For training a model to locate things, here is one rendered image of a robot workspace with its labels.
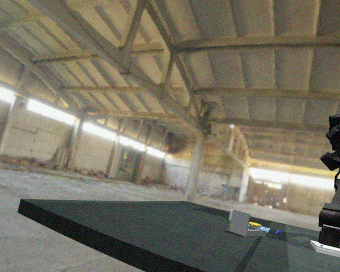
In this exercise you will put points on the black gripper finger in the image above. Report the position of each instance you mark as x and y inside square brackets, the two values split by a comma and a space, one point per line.
[333, 160]

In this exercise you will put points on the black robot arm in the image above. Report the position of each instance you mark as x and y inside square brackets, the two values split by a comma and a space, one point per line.
[330, 214]

